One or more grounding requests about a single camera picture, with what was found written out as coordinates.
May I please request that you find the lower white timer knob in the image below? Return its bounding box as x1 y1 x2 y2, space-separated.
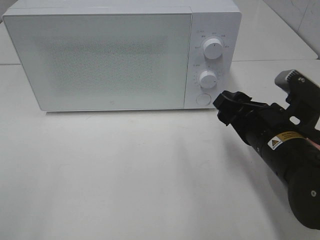
198 70 218 89

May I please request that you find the pink round plate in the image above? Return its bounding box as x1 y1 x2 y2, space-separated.
309 140 320 150

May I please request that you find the round white door button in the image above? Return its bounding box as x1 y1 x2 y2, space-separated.
196 93 211 106

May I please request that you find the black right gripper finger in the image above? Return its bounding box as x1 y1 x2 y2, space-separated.
217 106 240 126
213 90 252 110

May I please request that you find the white microwave door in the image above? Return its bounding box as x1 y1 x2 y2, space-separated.
4 14 191 112

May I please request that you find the upper white power knob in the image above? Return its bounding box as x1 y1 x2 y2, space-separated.
202 36 224 60

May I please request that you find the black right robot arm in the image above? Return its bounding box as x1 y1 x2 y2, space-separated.
213 90 320 230

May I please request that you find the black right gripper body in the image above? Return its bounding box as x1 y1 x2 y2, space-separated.
231 101 292 148

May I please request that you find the white microwave oven body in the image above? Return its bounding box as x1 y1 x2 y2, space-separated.
2 0 242 111

